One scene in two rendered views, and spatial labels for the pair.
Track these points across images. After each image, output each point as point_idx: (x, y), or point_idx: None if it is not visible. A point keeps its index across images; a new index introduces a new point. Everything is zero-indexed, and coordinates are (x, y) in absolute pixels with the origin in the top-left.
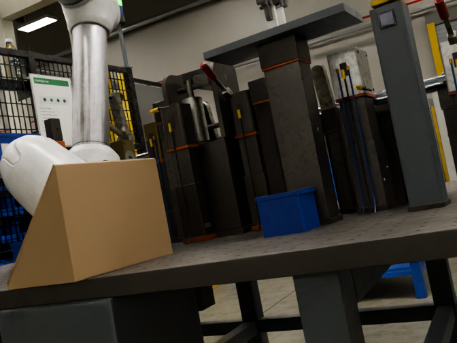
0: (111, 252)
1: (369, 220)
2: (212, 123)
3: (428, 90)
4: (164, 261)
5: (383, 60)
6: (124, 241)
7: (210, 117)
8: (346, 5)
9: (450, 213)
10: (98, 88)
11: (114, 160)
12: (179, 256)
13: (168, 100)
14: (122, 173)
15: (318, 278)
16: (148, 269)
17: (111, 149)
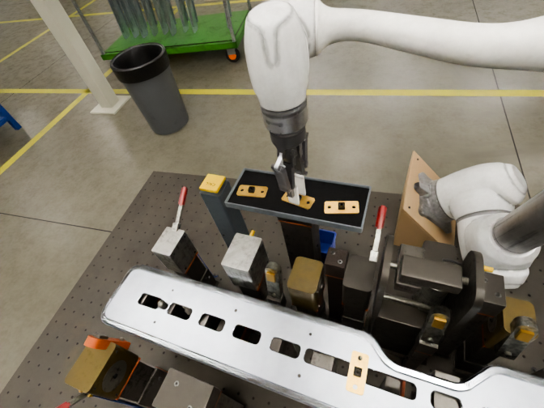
0: (401, 201)
1: (278, 241)
2: (425, 322)
3: (167, 342)
4: (375, 210)
5: None
6: (400, 206)
7: (427, 317)
8: (240, 173)
9: (248, 218)
10: (527, 203)
11: (473, 236)
12: (371, 219)
13: (462, 262)
14: (405, 189)
15: None
16: (370, 194)
17: (482, 233)
